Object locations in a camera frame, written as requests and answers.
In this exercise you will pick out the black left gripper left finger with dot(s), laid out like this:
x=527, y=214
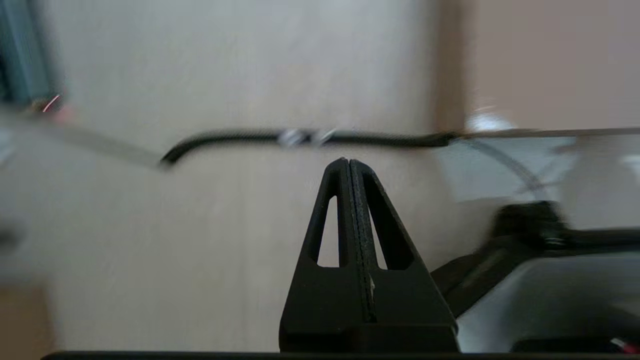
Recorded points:
x=320, y=310

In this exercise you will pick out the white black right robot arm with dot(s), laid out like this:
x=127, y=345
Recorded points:
x=550, y=300

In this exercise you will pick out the brown cardboard shoe box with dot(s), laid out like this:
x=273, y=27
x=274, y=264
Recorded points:
x=550, y=60

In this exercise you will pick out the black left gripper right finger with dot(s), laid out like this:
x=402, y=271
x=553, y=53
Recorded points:
x=415, y=310

